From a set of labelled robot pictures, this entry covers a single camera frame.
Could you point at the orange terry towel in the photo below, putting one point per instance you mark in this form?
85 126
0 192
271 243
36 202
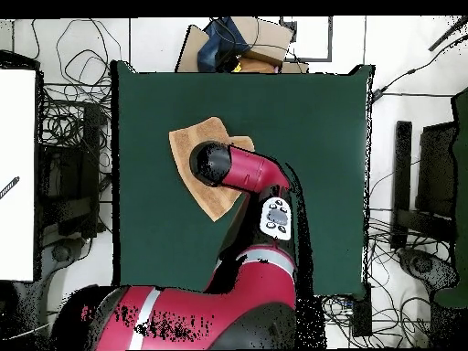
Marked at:
182 146

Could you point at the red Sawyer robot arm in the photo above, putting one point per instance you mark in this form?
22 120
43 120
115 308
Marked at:
252 170

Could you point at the flat brown cardboard sheet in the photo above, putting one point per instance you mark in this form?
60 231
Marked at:
190 55

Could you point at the dark green table cloth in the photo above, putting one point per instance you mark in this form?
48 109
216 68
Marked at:
164 237

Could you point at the blue jeans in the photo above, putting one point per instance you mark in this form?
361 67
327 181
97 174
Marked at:
212 55

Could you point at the brown cardboard box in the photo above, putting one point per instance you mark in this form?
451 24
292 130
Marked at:
270 40

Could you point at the black equipment rack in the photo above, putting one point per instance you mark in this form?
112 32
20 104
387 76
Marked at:
69 182

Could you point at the black stand base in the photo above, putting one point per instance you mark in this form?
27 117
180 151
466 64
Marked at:
424 263
60 253

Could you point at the white panel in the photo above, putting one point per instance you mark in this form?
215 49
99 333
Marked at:
18 146

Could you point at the black rod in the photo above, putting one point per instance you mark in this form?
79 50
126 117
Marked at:
448 36

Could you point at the grey square floor frame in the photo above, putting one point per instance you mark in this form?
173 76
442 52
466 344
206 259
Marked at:
310 59

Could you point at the black chair frame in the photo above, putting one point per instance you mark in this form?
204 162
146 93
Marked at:
435 172

